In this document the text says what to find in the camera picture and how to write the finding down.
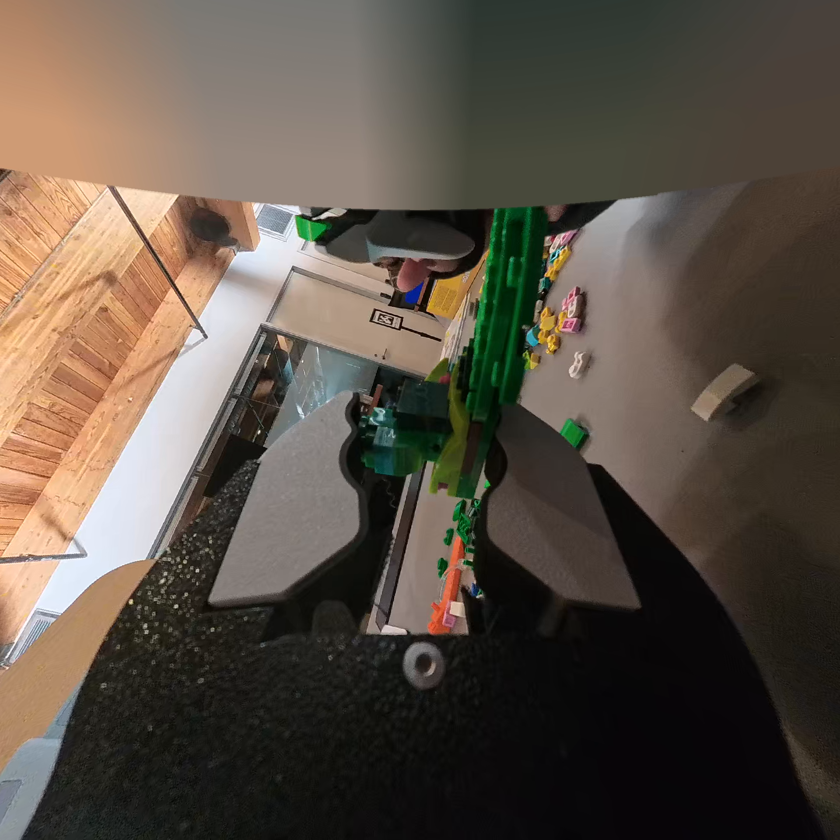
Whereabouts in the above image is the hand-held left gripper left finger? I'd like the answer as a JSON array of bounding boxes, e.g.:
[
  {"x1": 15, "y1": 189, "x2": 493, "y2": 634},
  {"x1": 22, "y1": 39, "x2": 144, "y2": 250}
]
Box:
[{"x1": 207, "y1": 390, "x2": 367, "y2": 609}]

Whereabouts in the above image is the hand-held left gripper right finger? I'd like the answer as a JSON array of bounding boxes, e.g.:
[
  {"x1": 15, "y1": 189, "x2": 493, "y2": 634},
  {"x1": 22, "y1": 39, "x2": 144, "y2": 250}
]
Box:
[{"x1": 474, "y1": 402, "x2": 642, "y2": 637}]

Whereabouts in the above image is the green lego baseplate build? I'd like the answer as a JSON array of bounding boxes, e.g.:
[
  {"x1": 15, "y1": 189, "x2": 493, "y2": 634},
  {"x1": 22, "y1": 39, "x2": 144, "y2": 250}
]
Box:
[{"x1": 360, "y1": 206, "x2": 550, "y2": 500}]

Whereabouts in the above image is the pile of green lego pieces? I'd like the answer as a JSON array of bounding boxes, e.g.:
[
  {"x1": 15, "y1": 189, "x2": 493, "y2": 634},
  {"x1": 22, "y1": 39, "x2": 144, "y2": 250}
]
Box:
[{"x1": 436, "y1": 497, "x2": 488, "y2": 599}]

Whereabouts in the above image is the orange lego piece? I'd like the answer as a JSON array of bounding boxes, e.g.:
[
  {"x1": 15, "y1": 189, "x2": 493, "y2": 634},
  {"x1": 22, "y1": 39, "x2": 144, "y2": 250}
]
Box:
[{"x1": 428, "y1": 577, "x2": 463, "y2": 635}]

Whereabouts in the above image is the pile of pastel lego pieces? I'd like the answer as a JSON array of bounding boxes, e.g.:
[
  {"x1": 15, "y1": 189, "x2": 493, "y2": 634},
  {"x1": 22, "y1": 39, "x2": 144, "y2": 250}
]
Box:
[{"x1": 521, "y1": 228, "x2": 588, "y2": 371}]

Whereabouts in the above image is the white curved lego brick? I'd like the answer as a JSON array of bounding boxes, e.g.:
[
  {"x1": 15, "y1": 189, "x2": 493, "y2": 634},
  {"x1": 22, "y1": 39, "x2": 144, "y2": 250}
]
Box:
[{"x1": 691, "y1": 364, "x2": 761, "y2": 422}]

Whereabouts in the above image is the yellow cardboard box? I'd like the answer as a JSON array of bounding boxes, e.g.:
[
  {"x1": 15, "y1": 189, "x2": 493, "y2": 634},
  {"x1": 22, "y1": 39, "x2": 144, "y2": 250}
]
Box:
[{"x1": 425, "y1": 259, "x2": 490, "y2": 320}]

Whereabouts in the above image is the black ceiling dome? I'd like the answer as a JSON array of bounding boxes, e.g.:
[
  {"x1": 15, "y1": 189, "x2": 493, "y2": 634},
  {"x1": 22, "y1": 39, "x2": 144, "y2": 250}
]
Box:
[{"x1": 189, "y1": 209, "x2": 238, "y2": 248}]

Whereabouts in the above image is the glass partition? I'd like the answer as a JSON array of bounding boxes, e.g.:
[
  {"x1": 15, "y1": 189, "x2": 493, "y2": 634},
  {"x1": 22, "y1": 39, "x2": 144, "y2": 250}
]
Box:
[{"x1": 151, "y1": 325, "x2": 431, "y2": 559}]

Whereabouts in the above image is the black metal rod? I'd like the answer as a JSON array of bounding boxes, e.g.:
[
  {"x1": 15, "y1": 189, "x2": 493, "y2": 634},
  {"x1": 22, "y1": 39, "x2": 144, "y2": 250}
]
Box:
[
  {"x1": 107, "y1": 185, "x2": 210, "y2": 340},
  {"x1": 0, "y1": 539, "x2": 88, "y2": 565}
]

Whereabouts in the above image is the round wooden board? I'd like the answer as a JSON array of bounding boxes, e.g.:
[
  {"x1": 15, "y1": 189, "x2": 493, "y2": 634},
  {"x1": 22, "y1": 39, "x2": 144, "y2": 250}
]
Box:
[{"x1": 0, "y1": 560, "x2": 157, "y2": 772}]

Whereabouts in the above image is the grey wall vent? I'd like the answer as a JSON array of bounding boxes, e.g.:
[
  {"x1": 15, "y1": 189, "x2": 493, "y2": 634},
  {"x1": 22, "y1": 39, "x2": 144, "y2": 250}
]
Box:
[{"x1": 0, "y1": 609, "x2": 61, "y2": 667}]

